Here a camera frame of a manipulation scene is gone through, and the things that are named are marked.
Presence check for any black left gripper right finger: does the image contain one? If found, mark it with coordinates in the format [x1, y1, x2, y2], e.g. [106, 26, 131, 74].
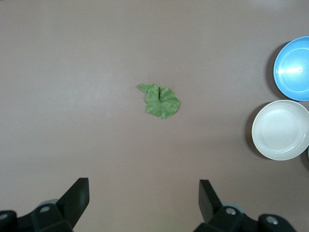
[198, 179, 294, 232]

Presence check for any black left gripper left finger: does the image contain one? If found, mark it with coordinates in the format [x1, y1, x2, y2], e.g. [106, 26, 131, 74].
[0, 177, 90, 232]

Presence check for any green lettuce leaf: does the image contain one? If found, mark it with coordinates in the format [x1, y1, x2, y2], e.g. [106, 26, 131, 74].
[138, 83, 181, 120]

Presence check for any beige plate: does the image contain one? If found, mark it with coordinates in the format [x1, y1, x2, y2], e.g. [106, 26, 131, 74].
[251, 100, 309, 161]

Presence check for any blue plate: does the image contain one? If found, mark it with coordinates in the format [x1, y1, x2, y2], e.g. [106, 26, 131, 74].
[273, 36, 309, 102]

